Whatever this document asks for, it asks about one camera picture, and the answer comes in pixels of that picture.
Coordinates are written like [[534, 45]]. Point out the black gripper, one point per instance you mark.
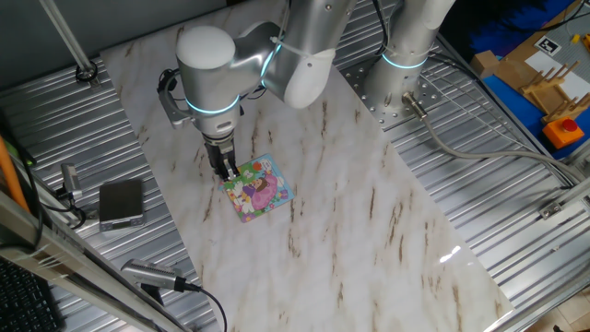
[[219, 147]]

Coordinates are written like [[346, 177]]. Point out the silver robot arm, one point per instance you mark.
[[207, 69]]

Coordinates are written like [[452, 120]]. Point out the colourful fairy puzzle board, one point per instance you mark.
[[260, 193]]

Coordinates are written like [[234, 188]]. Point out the silver digital scale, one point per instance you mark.
[[121, 203]]

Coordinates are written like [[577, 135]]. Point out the white marble pattern board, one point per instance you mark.
[[345, 207]]

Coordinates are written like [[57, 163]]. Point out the metal pole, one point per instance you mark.
[[64, 34]]

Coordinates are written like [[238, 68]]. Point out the orange tube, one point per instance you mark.
[[11, 180]]

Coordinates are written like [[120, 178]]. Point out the black keyboard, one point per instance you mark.
[[23, 304]]

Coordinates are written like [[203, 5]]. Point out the small cardboard box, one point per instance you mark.
[[484, 64]]

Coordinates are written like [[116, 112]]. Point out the blue mat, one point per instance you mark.
[[511, 99]]

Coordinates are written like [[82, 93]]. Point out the wooden peg rack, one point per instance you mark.
[[551, 90]]

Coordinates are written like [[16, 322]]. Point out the orange emergency stop button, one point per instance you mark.
[[563, 133]]

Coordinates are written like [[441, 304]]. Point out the black white marker tag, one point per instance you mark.
[[547, 46]]

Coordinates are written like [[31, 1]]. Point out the white paper sheet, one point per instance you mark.
[[578, 85]]

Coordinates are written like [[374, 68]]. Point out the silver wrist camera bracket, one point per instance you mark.
[[174, 113]]

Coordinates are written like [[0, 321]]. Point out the silver camera with black plug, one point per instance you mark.
[[149, 273]]

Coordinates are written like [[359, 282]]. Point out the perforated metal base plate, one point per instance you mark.
[[354, 85]]

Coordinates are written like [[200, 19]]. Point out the silver camera with vents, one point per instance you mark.
[[70, 177]]

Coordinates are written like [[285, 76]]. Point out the aluminium frame beam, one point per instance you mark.
[[69, 267]]

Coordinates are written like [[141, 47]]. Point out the metal corner bracket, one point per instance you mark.
[[551, 211]]

